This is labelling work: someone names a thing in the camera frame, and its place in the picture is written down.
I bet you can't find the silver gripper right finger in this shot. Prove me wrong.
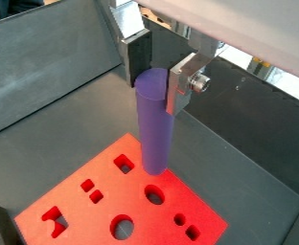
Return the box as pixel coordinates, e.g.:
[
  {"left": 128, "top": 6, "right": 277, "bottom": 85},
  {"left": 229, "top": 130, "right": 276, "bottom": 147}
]
[{"left": 165, "top": 20, "right": 227, "bottom": 116}]

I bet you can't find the dark grey tray wall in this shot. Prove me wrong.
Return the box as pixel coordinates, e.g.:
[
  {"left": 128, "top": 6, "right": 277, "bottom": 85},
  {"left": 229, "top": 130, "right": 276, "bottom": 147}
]
[{"left": 0, "top": 0, "right": 120, "bottom": 131}]

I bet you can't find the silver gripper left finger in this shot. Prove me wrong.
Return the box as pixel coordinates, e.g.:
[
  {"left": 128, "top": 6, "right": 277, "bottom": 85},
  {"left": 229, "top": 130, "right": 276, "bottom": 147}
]
[{"left": 107, "top": 0, "right": 152, "bottom": 87}]

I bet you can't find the purple cylinder peg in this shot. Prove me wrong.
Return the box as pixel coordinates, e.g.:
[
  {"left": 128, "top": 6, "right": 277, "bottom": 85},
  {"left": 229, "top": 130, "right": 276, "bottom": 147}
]
[{"left": 134, "top": 68, "right": 173, "bottom": 175}]

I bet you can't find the red shape insertion board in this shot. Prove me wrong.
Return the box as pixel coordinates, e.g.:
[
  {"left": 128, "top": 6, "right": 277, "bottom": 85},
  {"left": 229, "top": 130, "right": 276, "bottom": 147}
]
[{"left": 14, "top": 134, "right": 227, "bottom": 245}]

